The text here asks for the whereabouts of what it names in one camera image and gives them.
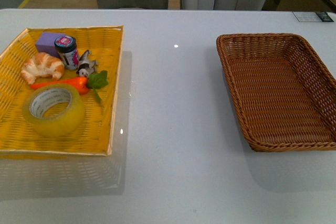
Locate brown wicker basket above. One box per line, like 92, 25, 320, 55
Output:
216, 33, 335, 152

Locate orange toy carrot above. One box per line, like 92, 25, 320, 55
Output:
30, 70, 109, 103

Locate table label sticker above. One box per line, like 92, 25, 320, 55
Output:
292, 12, 334, 23

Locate purple block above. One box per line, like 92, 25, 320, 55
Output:
35, 31, 65, 59

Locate toy croissant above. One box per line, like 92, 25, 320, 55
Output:
20, 52, 65, 84

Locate yellow woven basket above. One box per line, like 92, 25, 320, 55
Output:
1, 26, 124, 158

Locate dark jar with pink label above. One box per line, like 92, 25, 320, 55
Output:
54, 35, 79, 70

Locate yellow clear tape roll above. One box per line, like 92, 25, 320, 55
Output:
22, 83, 85, 138

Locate black white toy figurine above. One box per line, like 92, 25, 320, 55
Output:
76, 49, 98, 78

